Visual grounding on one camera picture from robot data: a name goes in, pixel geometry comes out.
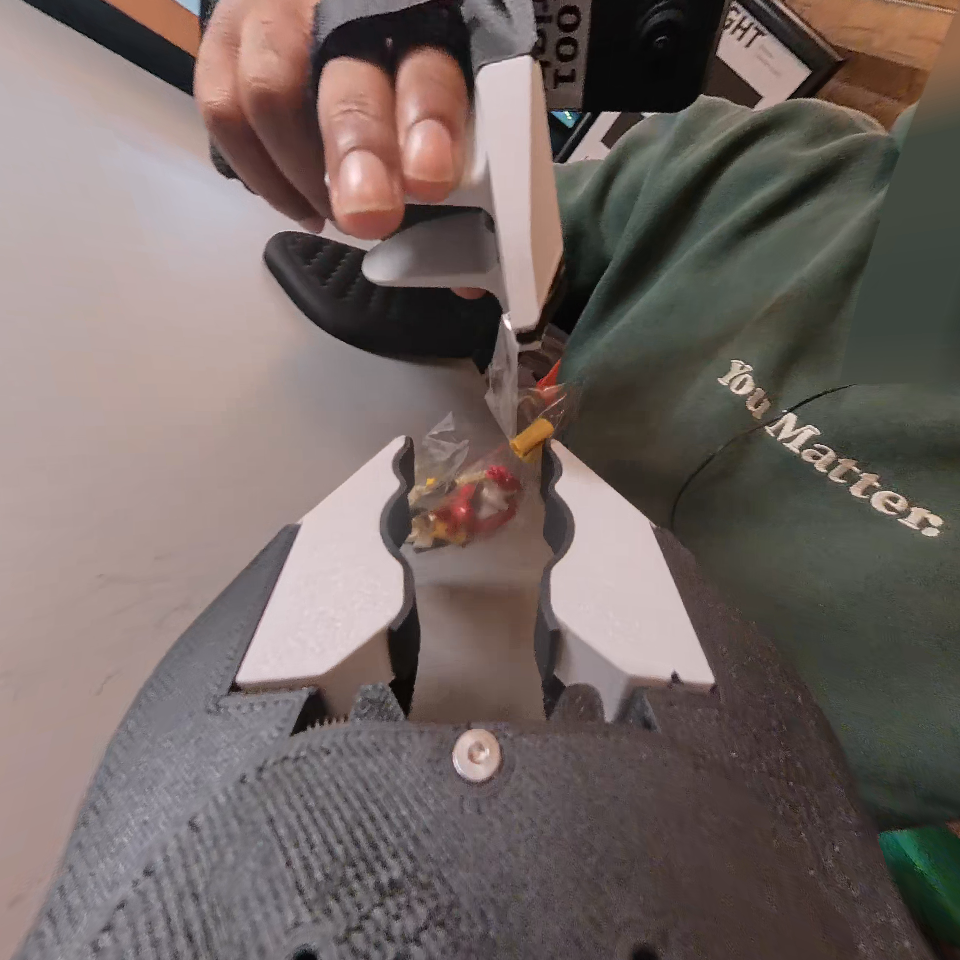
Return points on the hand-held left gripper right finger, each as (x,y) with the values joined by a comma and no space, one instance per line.
(630,600)

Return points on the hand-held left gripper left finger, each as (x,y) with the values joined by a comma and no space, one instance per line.
(330,592)

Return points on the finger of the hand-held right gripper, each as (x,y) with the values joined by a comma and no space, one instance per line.
(521,195)

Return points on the small clear bag lego pieces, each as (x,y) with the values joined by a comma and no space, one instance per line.
(480,502)

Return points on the person's right hand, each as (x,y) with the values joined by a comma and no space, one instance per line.
(262,97)

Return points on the black framed poster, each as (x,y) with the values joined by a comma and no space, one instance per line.
(772,60)
(600,135)

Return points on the person's green sweatshirt torso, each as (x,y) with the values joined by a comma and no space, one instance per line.
(750,600)

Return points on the black chair armrest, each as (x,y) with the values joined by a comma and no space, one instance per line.
(375,315)

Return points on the green plastic object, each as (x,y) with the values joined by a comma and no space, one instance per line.
(922,877)

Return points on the wooden table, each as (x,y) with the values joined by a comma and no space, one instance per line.
(142,15)

